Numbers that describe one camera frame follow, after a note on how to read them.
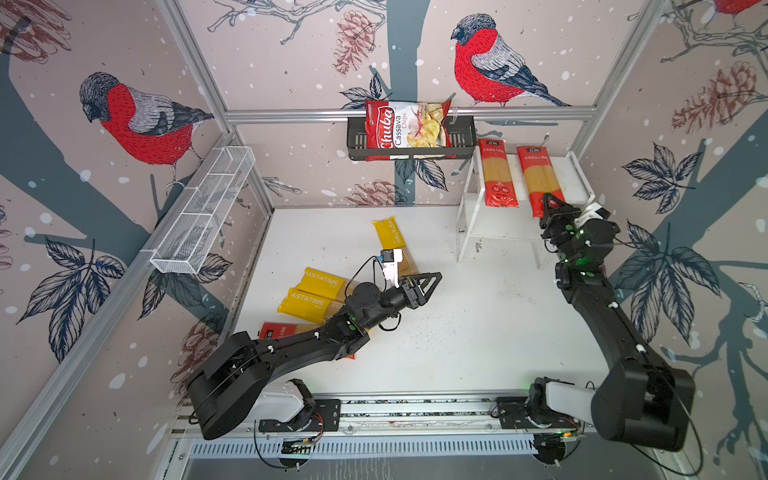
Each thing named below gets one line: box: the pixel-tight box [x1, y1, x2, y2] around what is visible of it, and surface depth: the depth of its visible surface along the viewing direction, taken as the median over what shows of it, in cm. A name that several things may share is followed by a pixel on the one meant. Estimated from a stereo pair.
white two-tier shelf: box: [456, 146, 595, 270], surface depth 81 cm
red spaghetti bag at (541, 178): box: [516, 146, 566, 218], surface depth 80 cm
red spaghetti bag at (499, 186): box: [478, 139, 520, 208], surface depth 81 cm
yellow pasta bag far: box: [372, 216, 419, 278], surface depth 112 cm
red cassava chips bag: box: [365, 100, 456, 161], surface depth 89 cm
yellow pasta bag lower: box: [278, 288, 346, 325], surface depth 94 cm
